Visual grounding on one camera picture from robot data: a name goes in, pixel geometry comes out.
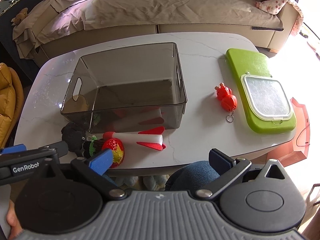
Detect red ball yellow star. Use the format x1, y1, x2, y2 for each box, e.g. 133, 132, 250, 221
101, 138, 125, 168

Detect black plush toy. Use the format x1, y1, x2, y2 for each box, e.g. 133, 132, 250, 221
61, 122, 105, 159

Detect white red foam rocket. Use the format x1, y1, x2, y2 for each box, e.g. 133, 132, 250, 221
103, 126, 166, 151

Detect red boxing glove keychain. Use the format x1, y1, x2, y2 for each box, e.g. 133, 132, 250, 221
215, 82, 238, 123

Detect smoky transparent storage bin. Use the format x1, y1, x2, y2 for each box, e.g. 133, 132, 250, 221
61, 42, 187, 134

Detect person left hand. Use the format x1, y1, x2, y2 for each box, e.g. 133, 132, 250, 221
6, 200, 23, 240

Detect blue jeans knee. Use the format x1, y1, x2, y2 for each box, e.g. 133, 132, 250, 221
165, 160, 220, 192

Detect mustard leather armchair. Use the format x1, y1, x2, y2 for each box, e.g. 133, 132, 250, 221
0, 63, 24, 148

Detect pink paper shopping bag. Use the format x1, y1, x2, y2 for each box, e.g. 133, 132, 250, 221
267, 98, 310, 167

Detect black tv cabinet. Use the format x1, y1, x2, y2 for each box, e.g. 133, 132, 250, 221
1, 0, 43, 83

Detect brown teddy bear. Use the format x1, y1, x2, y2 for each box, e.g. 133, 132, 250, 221
11, 8, 28, 26

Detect beige sofa cover sheet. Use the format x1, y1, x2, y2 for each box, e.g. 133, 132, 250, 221
12, 0, 284, 59

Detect pink floral blanket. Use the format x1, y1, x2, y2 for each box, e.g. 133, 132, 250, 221
248, 0, 304, 34

